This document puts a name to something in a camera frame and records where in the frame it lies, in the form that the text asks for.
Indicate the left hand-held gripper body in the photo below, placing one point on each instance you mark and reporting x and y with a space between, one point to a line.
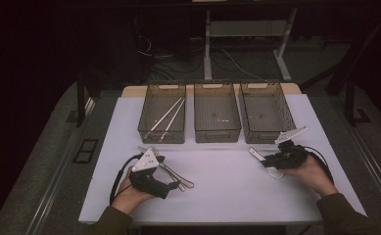
144 163

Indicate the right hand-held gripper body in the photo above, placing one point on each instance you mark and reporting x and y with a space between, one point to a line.
292 156

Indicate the white spoon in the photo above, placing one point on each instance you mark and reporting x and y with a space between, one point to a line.
276 173

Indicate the metal fork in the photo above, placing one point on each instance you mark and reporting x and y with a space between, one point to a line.
188 184

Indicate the smoky transparent plastic bin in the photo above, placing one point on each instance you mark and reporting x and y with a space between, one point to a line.
217 112
162 133
264 114

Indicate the white chopstick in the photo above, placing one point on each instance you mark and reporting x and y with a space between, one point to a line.
163 118
172 120

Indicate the person's right hand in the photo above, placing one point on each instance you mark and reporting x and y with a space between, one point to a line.
315 179

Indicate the person's left hand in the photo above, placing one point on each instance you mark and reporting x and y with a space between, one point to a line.
127 196

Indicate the white table sheet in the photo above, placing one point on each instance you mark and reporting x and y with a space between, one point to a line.
227 196

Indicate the black metal stand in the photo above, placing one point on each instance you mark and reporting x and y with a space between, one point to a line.
349 104

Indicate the black floor socket frame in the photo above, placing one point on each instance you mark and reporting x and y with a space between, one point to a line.
85 150

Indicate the white desk frame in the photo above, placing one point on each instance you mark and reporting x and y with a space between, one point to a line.
207 49

